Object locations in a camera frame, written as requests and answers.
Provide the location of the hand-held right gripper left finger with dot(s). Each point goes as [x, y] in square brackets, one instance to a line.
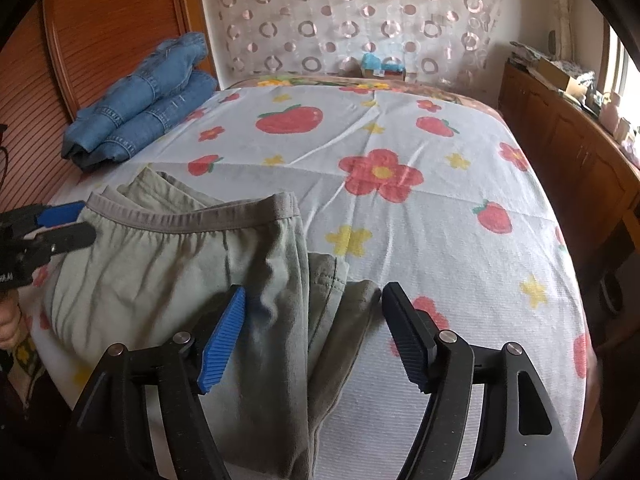
[220, 350]

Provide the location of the person's left hand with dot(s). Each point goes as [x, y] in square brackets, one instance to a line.
[7, 322]

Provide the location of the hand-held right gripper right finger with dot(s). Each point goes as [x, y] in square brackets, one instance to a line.
[410, 340]

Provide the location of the dark cloth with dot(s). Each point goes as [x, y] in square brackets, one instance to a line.
[30, 435]

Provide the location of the pale green pants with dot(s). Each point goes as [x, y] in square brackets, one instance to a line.
[165, 280]

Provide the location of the pink bottles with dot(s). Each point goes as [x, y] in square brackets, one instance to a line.
[617, 115]

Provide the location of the circle patterned lace cloth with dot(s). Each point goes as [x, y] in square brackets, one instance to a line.
[350, 10]

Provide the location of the light blue folded jeans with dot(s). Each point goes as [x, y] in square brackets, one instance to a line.
[130, 85]

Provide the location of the cardboard box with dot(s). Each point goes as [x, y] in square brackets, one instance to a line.
[552, 72]

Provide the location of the teal and white small box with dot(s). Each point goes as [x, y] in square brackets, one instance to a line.
[382, 66]

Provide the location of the window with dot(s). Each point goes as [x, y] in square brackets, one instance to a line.
[625, 65]

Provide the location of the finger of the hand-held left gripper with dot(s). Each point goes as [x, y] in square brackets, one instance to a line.
[62, 214]
[72, 237]

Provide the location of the olive green pants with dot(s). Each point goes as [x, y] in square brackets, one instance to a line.
[345, 320]

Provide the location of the wooden cabinet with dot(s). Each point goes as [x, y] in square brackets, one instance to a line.
[565, 160]

